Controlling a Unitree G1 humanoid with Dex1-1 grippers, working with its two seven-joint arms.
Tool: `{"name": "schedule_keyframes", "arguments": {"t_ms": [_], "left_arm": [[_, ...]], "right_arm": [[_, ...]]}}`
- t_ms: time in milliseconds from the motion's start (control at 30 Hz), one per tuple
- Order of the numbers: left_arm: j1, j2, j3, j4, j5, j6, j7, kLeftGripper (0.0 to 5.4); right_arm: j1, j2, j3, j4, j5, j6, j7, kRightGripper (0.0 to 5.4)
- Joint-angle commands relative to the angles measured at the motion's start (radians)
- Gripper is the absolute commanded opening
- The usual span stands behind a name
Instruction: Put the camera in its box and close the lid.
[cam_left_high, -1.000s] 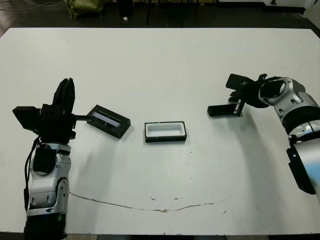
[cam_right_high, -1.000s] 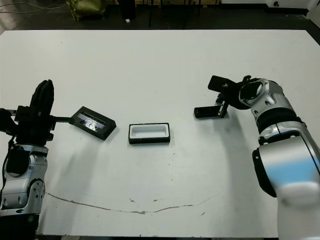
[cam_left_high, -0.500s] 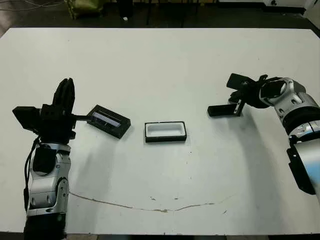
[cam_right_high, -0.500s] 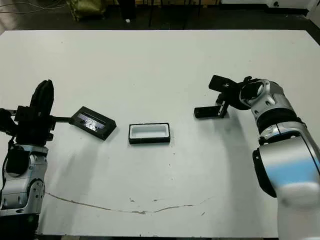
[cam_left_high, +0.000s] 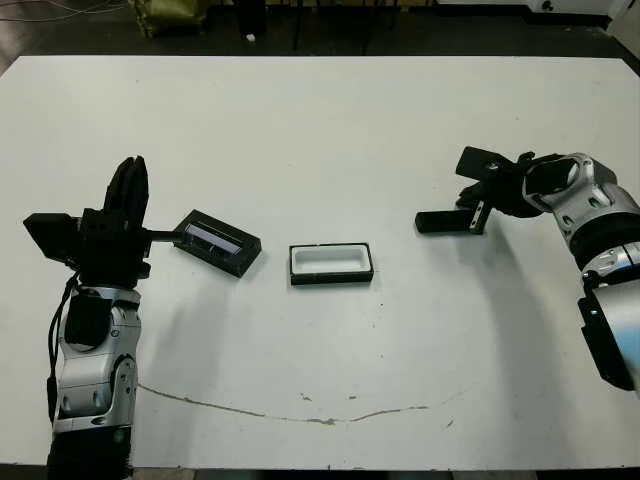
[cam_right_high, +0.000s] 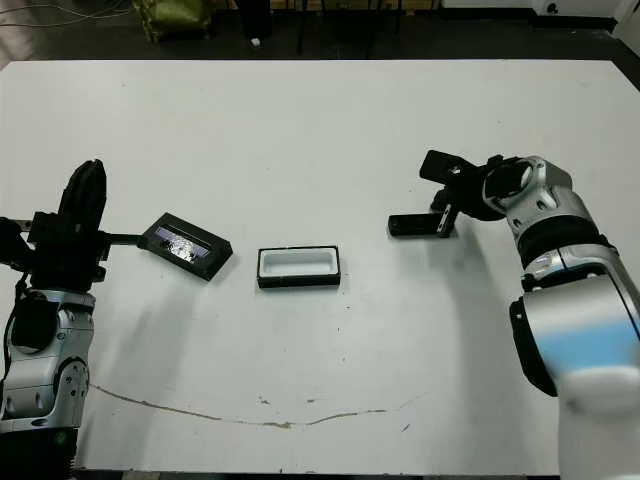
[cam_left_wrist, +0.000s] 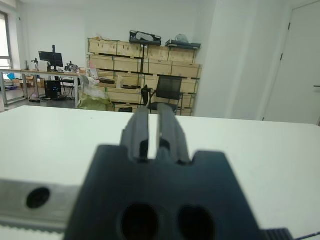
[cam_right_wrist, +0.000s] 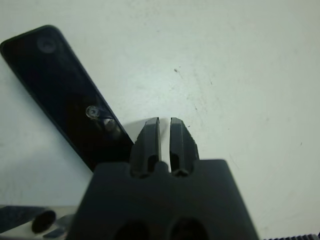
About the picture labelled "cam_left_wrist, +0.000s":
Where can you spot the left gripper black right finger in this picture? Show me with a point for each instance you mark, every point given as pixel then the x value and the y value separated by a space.
pixel 172 137

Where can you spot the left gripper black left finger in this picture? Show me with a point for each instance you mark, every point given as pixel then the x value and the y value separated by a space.
pixel 140 135

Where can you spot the light wooden crate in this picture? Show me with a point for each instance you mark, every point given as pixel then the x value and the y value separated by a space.
pixel 186 70
pixel 181 55
pixel 125 95
pixel 127 65
pixel 132 79
pixel 130 50
pixel 105 63
pixel 187 101
pixel 136 106
pixel 158 53
pixel 190 86
pixel 157 67
pixel 102 46

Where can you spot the black mesh office chair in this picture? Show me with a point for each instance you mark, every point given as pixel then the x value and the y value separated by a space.
pixel 168 86

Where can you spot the yellow-green bag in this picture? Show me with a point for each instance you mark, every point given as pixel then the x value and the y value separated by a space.
pixel 93 102

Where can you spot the white plastic bag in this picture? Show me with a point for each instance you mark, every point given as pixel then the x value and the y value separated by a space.
pixel 87 81

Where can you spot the white red printed package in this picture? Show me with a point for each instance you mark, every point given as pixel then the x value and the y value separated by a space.
pixel 92 70

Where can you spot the black flat tray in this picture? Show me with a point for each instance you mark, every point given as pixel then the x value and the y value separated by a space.
pixel 183 45

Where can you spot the black desktop device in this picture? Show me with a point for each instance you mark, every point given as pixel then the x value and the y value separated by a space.
pixel 71 67

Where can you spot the black open equipment case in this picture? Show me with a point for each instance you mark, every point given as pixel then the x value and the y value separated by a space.
pixel 145 37

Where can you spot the black computer tower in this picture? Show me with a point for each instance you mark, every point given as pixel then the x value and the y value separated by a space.
pixel 52 88

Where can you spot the clear plastic bag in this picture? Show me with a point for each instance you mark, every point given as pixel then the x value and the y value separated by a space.
pixel 181 38

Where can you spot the wood-top desk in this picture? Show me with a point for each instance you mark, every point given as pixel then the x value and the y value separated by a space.
pixel 50 72

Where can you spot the black floor power strip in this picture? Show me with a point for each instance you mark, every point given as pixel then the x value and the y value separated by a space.
pixel 34 100

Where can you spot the black computer monitor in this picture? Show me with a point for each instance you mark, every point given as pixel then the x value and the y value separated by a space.
pixel 51 57

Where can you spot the white door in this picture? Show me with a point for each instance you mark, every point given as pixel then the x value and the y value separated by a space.
pixel 295 62

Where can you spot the dark-framed window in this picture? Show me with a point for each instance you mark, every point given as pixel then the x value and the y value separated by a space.
pixel 3 37

